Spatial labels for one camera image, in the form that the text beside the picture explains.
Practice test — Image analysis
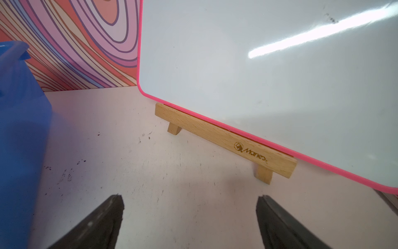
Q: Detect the blue plastic basket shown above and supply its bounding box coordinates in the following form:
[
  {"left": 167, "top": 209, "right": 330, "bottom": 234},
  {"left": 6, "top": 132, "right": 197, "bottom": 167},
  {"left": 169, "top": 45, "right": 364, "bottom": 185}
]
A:
[{"left": 1, "top": 41, "right": 52, "bottom": 249}]

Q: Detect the pink framed whiteboard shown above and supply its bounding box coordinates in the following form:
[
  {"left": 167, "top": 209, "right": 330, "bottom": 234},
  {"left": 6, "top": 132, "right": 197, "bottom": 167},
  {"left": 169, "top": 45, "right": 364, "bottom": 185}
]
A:
[{"left": 137, "top": 1, "right": 398, "bottom": 194}]

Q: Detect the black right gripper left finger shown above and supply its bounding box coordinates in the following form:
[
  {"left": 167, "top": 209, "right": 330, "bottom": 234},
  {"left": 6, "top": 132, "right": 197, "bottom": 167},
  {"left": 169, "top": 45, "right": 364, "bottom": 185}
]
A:
[{"left": 50, "top": 195, "right": 124, "bottom": 249}]

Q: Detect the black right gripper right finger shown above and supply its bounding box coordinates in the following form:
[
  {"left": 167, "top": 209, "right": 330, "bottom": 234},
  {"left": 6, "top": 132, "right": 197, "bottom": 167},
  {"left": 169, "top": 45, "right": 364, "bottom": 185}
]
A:
[{"left": 256, "top": 195, "right": 330, "bottom": 249}]

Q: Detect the wooden whiteboard stand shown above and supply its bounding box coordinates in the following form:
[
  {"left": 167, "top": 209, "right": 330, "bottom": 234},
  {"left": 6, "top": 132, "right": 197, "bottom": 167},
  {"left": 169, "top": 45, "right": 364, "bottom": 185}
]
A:
[{"left": 155, "top": 103, "right": 297, "bottom": 184}]

